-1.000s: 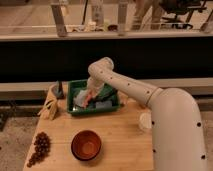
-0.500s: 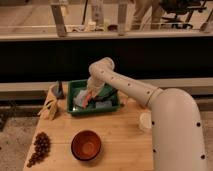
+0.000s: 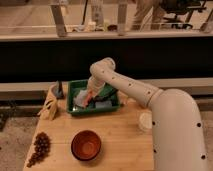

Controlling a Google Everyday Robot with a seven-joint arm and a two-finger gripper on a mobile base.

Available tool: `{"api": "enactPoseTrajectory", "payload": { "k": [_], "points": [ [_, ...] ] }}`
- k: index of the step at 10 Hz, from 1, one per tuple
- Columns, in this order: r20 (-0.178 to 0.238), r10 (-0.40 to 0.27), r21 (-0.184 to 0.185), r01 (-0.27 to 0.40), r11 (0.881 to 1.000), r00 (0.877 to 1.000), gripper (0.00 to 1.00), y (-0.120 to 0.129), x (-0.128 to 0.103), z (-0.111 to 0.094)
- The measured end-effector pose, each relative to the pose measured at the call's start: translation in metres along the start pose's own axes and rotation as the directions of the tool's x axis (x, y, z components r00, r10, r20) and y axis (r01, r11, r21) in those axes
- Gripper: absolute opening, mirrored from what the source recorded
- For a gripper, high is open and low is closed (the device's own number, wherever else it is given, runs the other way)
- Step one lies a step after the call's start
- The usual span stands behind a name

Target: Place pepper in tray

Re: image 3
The black office chair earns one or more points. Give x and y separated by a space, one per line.
182 10

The red brown bowl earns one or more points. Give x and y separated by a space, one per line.
86 145

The wooden board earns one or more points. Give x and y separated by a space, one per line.
124 146

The white paper cup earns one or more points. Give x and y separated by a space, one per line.
145 122

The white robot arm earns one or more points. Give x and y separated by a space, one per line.
178 138

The person legs background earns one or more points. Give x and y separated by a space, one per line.
143 7

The green plastic tray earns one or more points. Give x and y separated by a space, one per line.
74 87

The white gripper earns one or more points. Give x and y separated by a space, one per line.
93 86

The dark grape bunch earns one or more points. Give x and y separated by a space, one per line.
41 149

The white crumpled item in tray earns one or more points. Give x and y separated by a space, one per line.
80 99

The grey conical object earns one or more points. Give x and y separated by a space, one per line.
58 90

